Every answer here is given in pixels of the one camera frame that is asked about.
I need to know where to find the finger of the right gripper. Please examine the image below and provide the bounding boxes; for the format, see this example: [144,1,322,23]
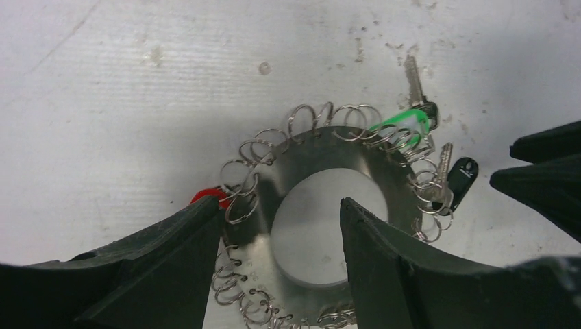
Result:
[510,121,580,164]
[489,154,580,242]

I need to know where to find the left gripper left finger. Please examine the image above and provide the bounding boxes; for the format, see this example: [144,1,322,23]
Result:
[1,196,223,328]

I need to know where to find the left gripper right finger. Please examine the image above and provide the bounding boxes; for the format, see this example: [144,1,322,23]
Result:
[340,198,580,328]

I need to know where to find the black tagged key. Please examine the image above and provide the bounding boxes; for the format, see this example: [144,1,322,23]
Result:
[432,143,479,216]

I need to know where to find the red tagged key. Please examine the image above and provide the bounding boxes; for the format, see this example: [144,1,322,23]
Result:
[189,186,234,210]

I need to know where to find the metal key organizer disc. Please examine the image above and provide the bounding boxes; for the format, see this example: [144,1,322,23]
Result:
[212,101,448,328]

